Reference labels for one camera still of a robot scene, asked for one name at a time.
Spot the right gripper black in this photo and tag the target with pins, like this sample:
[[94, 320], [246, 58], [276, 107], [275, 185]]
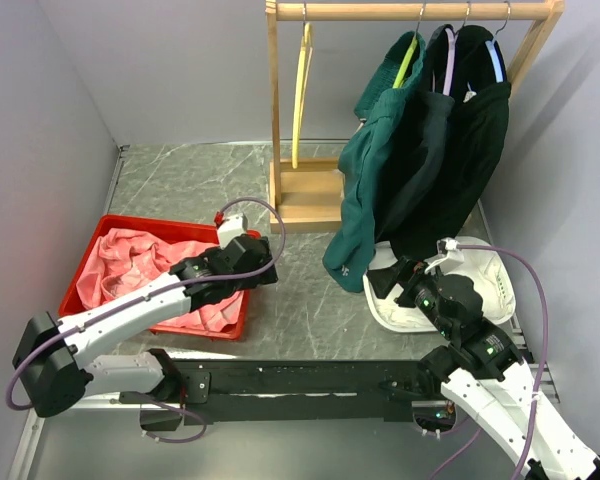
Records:
[[406, 273]]

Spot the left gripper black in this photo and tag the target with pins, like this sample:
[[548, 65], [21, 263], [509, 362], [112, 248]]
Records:
[[253, 281]]

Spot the pink patterned shorts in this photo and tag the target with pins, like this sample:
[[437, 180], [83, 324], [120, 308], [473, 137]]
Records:
[[124, 260]]

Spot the yellow clothes hanger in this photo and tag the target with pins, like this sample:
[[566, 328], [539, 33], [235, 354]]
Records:
[[303, 70]]

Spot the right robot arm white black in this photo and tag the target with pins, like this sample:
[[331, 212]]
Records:
[[466, 298]]

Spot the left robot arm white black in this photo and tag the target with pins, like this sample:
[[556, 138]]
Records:
[[61, 361]]

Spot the teal green shorts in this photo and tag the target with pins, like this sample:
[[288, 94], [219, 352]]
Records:
[[380, 110]]

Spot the dark grey shorts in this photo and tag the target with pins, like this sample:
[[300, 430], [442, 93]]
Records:
[[418, 144]]

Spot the black shorts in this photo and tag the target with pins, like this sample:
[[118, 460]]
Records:
[[476, 133]]

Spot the lime green hanger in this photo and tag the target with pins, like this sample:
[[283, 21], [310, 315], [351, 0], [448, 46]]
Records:
[[406, 61]]

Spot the lilac hanger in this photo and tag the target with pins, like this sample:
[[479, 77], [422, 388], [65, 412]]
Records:
[[450, 63]]

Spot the light blue hanger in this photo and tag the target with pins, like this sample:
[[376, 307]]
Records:
[[495, 60]]

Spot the white cloth basket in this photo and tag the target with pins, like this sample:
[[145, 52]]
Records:
[[484, 267]]

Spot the wooden clothes rack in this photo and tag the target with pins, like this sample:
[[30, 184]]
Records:
[[308, 198]]

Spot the red plastic tray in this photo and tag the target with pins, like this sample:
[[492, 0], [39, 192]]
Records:
[[171, 232]]

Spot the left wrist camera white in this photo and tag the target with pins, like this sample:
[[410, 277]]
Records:
[[229, 226]]

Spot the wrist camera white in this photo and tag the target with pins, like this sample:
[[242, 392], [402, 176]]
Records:
[[229, 226], [447, 252]]

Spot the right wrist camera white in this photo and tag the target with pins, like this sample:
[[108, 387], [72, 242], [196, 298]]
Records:
[[447, 252]]

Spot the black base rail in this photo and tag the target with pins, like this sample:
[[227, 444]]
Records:
[[230, 390]]

